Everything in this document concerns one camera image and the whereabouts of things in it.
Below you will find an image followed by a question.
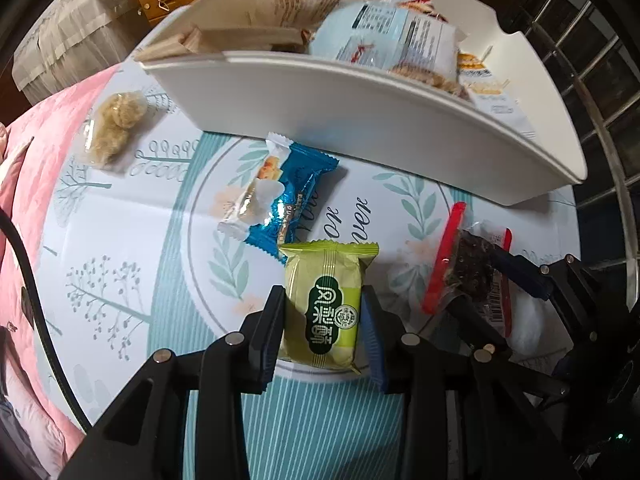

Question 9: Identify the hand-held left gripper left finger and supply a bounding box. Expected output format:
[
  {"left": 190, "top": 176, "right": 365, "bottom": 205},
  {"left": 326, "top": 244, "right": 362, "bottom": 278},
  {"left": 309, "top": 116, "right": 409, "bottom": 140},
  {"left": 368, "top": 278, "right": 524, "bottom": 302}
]
[{"left": 62, "top": 284, "right": 286, "bottom": 480}]

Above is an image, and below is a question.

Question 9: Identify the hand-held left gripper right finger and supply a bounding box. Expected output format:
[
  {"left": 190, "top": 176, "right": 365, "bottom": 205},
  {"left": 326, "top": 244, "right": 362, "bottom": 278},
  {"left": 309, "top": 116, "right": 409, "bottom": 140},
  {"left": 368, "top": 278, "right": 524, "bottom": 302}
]
[{"left": 361, "top": 284, "right": 556, "bottom": 480}]

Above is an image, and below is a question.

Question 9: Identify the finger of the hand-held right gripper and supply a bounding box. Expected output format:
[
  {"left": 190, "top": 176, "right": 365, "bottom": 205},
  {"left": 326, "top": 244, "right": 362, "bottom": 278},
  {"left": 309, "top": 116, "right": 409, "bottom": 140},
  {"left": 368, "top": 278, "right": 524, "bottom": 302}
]
[
  {"left": 446, "top": 294, "right": 573, "bottom": 401},
  {"left": 487, "top": 247, "right": 601, "bottom": 341}
]

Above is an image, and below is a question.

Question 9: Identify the red edged clear snack packet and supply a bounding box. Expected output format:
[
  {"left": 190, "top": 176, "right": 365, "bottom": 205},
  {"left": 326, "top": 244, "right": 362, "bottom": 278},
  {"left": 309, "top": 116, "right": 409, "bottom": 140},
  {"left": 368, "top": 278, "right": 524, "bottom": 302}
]
[{"left": 420, "top": 201, "right": 513, "bottom": 338}]

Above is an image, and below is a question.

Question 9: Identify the green snack packet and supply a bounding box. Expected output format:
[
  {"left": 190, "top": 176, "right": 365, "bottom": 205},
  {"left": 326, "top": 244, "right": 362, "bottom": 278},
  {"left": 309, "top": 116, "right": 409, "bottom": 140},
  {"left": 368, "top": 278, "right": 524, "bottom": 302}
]
[{"left": 277, "top": 240, "right": 380, "bottom": 375}]

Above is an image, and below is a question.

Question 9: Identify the white plastic tray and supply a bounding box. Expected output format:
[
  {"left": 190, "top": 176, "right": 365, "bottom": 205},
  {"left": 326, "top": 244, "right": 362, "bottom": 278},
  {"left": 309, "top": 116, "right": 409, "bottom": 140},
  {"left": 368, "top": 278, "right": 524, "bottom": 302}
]
[{"left": 137, "top": 0, "right": 588, "bottom": 207}]

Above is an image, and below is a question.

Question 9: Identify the light blue snack packet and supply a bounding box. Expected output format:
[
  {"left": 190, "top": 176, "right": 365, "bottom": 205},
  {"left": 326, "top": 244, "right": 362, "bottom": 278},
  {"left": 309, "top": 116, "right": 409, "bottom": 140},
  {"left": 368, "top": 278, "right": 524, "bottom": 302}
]
[{"left": 307, "top": 0, "right": 468, "bottom": 98}]

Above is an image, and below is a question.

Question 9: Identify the clear white yellow snack packet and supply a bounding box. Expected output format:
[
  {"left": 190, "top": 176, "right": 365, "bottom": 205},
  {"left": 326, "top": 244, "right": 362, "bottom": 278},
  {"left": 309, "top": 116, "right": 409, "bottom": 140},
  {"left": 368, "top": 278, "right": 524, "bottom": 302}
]
[{"left": 216, "top": 131, "right": 292, "bottom": 238}]

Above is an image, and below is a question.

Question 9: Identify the metal window grille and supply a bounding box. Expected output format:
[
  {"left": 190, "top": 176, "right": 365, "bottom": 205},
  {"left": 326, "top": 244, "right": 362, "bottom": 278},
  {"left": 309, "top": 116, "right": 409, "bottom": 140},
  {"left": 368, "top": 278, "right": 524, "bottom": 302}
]
[{"left": 465, "top": 0, "right": 640, "bottom": 311}]

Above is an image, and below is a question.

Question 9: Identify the orange striped white snack packet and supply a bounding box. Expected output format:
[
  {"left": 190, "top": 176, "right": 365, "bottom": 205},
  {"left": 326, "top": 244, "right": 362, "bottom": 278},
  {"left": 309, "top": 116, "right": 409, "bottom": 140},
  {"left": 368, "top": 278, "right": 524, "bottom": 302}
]
[{"left": 457, "top": 50, "right": 536, "bottom": 141}]

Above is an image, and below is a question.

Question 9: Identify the small pale puffed snack packet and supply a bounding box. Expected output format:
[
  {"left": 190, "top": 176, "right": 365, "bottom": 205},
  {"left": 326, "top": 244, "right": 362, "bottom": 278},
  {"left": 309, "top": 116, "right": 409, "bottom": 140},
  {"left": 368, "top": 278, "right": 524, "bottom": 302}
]
[{"left": 75, "top": 90, "right": 148, "bottom": 173}]

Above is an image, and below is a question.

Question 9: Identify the red striped biscuit packet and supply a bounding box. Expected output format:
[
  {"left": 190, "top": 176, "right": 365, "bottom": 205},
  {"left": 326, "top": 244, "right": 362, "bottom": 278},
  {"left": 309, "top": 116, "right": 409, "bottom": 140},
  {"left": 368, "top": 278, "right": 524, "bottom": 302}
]
[{"left": 397, "top": 0, "right": 451, "bottom": 23}]

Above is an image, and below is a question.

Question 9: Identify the pink blanket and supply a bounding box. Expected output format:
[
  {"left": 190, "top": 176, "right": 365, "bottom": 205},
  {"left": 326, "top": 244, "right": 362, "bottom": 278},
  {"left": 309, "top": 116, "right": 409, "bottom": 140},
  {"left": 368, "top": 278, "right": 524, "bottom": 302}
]
[{"left": 0, "top": 65, "right": 121, "bottom": 480}]

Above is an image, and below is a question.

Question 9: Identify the tan wafer snack packet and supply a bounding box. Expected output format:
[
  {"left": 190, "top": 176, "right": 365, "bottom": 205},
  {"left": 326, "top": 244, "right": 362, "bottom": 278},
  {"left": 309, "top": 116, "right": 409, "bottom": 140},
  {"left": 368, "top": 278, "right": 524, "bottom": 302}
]
[{"left": 134, "top": 26, "right": 308, "bottom": 63}]

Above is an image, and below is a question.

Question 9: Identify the black cable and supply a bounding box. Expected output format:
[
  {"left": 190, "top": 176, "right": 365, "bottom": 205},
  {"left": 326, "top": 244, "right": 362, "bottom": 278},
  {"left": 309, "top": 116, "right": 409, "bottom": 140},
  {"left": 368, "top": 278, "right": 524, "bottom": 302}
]
[{"left": 0, "top": 210, "right": 93, "bottom": 433}]

